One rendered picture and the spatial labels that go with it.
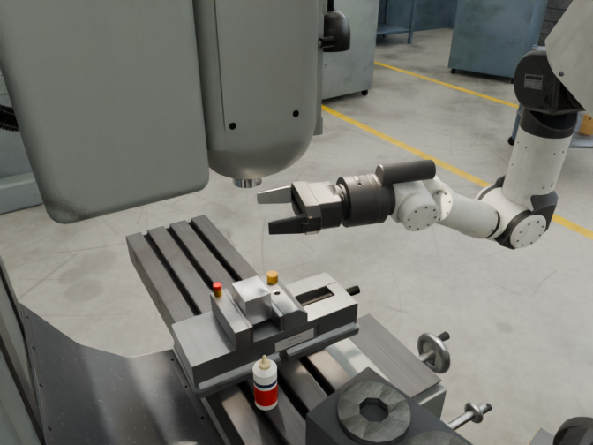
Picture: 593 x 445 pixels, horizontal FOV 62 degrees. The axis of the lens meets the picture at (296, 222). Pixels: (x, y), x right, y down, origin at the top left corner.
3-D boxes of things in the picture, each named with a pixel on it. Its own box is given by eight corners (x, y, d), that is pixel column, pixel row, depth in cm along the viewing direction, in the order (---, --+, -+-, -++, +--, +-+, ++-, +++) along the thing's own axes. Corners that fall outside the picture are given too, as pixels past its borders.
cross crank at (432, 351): (426, 349, 145) (432, 319, 139) (457, 375, 136) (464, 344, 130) (385, 370, 138) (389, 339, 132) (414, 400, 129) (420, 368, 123)
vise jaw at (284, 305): (278, 286, 102) (277, 270, 100) (308, 321, 93) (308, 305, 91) (251, 295, 99) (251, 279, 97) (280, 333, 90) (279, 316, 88)
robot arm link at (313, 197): (289, 168, 86) (354, 161, 88) (290, 215, 91) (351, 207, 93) (308, 200, 75) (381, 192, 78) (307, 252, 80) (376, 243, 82)
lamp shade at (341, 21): (356, 46, 87) (358, 8, 84) (340, 54, 82) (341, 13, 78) (319, 42, 90) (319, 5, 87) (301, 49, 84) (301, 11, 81)
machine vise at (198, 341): (322, 291, 111) (324, 252, 106) (361, 332, 100) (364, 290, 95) (172, 346, 97) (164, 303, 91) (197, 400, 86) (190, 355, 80)
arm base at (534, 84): (591, 116, 89) (583, 54, 89) (654, 99, 77) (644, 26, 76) (516, 125, 87) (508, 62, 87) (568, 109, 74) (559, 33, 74)
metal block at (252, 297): (258, 299, 96) (257, 275, 93) (272, 318, 92) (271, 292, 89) (234, 308, 94) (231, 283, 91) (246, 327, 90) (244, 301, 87)
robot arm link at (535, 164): (514, 206, 107) (542, 110, 94) (557, 241, 97) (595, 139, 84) (469, 216, 105) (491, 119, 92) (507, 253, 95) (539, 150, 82)
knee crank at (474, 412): (480, 401, 140) (484, 387, 137) (497, 417, 136) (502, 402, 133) (424, 436, 130) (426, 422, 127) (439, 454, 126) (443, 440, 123)
